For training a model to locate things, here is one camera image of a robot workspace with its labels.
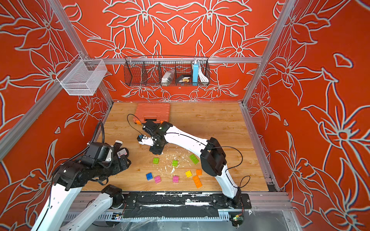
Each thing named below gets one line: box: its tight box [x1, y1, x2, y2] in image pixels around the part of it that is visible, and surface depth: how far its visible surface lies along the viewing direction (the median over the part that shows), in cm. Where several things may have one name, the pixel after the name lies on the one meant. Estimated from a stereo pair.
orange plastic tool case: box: [133, 102, 171, 125], surface depth 112 cm
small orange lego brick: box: [196, 168, 203, 176], surface depth 84 cm
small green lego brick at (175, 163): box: [171, 159, 179, 167], surface depth 87 cm
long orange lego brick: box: [192, 175, 203, 189], surface depth 80 cm
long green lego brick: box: [189, 154, 200, 165], surface depth 89 cm
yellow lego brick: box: [185, 169, 193, 178], surface depth 83 cm
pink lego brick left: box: [154, 175, 162, 184], surface depth 81 cm
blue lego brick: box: [145, 172, 154, 181], surface depth 82 cm
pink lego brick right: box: [172, 175, 179, 183], surface depth 81 cm
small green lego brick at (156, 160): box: [152, 157, 160, 164], surface depth 87 cm
